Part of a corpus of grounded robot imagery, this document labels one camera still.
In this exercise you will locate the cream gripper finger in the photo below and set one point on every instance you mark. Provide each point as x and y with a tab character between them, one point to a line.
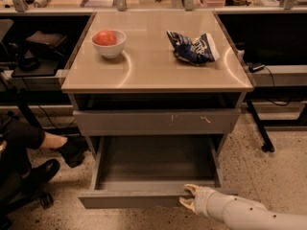
188	203
192	189

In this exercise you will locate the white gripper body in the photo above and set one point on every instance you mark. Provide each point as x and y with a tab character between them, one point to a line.
204	199

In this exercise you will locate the grey drawer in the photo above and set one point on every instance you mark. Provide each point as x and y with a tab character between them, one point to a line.
156	122
148	171

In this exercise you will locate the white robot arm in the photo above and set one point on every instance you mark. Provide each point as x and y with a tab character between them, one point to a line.
238	213

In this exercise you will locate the grey top drawer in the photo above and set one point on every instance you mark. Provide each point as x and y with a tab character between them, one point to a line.
156	122

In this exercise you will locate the grey drawer cabinet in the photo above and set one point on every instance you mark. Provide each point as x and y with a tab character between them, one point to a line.
146	75

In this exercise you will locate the black desk leg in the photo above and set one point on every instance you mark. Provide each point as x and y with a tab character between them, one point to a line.
267	145

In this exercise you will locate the black high heel shoe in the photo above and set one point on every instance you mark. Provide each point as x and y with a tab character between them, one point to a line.
72	151

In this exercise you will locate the black power adapter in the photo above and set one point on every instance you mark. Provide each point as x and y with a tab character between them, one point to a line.
255	67

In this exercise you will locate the blue crumpled chip bag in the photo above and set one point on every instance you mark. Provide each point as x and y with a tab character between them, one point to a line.
197	51

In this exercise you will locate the black office chair base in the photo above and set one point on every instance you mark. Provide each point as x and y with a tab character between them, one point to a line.
12	198

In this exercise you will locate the black leather shoe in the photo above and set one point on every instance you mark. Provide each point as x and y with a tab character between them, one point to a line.
40	175

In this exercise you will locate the white ceramic bowl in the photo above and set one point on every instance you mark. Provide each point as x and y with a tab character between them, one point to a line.
112	51

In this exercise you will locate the red apple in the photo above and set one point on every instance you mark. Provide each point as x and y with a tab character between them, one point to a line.
105	38

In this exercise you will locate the person leg black trousers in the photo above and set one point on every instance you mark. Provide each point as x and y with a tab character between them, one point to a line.
19	137

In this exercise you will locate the dark box under desk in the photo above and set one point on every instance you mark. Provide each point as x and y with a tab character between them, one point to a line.
51	46

